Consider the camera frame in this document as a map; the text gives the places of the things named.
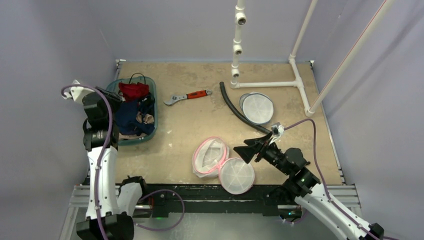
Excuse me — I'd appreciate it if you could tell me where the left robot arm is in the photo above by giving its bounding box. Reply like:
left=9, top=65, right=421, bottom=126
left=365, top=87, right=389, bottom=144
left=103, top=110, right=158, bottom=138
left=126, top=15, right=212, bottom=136
left=75, top=87, right=149, bottom=240

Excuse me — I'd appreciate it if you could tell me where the black corrugated hose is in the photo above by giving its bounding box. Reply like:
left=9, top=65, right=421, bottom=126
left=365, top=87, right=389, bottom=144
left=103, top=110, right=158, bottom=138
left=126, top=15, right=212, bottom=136
left=219, top=82, right=272, bottom=135

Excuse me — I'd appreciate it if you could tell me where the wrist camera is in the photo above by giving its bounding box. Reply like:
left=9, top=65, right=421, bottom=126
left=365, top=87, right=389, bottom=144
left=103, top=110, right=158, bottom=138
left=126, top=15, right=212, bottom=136
left=62, top=79, right=94, bottom=105
left=270, top=122, right=285, bottom=144

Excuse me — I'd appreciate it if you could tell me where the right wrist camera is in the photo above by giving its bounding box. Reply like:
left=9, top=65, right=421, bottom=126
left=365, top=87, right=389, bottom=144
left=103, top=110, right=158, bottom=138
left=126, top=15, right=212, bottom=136
left=270, top=122, right=285, bottom=144

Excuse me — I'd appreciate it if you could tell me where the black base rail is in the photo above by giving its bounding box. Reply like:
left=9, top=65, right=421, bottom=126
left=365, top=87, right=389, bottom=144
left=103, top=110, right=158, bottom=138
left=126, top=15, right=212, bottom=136
left=133, top=183, right=304, bottom=219

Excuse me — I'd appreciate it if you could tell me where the white mesh laundry bag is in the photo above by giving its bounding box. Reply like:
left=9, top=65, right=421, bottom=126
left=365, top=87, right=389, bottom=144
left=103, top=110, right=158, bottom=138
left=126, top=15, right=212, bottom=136
left=239, top=92, right=274, bottom=125

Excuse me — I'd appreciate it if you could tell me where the white PVC pipe frame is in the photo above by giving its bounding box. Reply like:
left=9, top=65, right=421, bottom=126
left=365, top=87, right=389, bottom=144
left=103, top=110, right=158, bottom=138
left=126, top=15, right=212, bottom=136
left=230, top=0, right=394, bottom=117

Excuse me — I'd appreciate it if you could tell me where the red handled adjustable wrench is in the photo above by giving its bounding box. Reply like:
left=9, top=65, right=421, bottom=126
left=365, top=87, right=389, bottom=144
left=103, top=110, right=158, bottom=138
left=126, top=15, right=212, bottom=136
left=163, top=89, right=212, bottom=106

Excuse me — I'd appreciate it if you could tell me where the teal plastic bin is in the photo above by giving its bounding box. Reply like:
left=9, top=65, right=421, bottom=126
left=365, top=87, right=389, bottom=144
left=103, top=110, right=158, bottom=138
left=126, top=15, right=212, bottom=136
left=106, top=72, right=159, bottom=146

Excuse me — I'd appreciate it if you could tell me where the pink lace bra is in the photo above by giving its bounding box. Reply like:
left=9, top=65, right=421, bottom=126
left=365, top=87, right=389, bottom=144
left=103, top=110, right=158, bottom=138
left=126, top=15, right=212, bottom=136
left=117, top=112, right=156, bottom=141

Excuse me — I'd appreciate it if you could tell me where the red lace bra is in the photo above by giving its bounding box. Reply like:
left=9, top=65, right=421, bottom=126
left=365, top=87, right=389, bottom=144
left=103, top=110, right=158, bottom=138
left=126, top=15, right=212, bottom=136
left=118, top=82, right=150, bottom=102

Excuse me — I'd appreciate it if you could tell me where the navy blue bra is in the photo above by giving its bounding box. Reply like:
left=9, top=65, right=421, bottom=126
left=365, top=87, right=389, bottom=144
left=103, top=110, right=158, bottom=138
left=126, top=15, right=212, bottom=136
left=114, top=100, right=155, bottom=126

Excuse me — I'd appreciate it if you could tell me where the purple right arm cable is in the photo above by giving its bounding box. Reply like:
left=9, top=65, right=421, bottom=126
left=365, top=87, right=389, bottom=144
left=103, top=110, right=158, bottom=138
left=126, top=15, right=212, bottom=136
left=284, top=118, right=398, bottom=240

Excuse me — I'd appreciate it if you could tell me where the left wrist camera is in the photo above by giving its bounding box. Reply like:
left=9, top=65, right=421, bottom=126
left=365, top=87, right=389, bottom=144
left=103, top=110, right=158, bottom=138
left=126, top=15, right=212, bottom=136
left=62, top=79, right=94, bottom=105

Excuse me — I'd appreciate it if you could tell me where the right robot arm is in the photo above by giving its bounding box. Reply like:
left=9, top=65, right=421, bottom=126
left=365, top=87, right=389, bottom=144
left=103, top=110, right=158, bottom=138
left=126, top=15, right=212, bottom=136
left=233, top=133, right=384, bottom=240

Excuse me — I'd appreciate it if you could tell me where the pink trimmed mesh laundry bag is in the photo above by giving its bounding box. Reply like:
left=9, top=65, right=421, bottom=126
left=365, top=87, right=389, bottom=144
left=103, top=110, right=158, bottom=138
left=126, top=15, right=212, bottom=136
left=191, top=136, right=255, bottom=195

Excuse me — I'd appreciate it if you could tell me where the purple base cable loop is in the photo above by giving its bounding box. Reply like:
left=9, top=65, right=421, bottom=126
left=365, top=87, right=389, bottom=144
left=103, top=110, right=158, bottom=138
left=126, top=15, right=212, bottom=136
left=135, top=189, right=186, bottom=232

